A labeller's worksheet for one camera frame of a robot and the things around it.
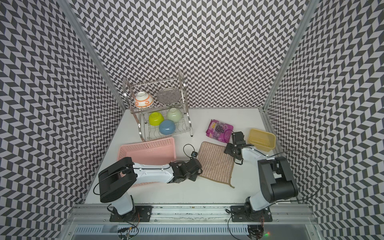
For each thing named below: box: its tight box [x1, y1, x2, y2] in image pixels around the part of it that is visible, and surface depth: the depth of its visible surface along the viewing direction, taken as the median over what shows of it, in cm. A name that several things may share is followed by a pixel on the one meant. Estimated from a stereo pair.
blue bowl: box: [158, 120, 176, 136], surface depth 101 cm
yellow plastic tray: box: [248, 128, 276, 153], surface depth 103 cm
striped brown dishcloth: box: [197, 141, 235, 189], surface depth 88 cm
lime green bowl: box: [148, 112, 165, 126], surface depth 104 cm
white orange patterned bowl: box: [134, 91, 154, 109], surface depth 83 cm
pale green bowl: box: [166, 107, 183, 123], surface depth 107 cm
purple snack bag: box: [206, 119, 234, 143], surface depth 102 cm
